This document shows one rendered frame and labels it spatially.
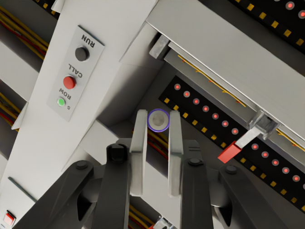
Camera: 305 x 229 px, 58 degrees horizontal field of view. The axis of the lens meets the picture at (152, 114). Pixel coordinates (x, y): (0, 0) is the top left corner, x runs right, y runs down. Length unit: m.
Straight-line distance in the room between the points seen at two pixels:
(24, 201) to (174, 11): 0.40
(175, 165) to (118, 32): 0.19
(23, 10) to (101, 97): 0.39
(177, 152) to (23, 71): 0.31
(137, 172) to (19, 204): 0.41
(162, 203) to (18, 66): 0.27
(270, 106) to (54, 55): 0.26
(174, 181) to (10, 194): 0.43
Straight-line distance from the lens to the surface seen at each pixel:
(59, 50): 0.36
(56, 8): 0.34
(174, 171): 0.16
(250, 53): 0.28
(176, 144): 0.16
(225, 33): 0.28
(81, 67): 0.34
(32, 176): 0.49
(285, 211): 0.59
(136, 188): 0.16
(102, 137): 0.38
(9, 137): 0.66
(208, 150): 0.54
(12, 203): 0.57
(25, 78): 0.43
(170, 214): 0.38
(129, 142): 0.18
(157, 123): 0.21
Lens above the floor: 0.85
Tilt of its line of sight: 31 degrees up
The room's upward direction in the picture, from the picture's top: 145 degrees counter-clockwise
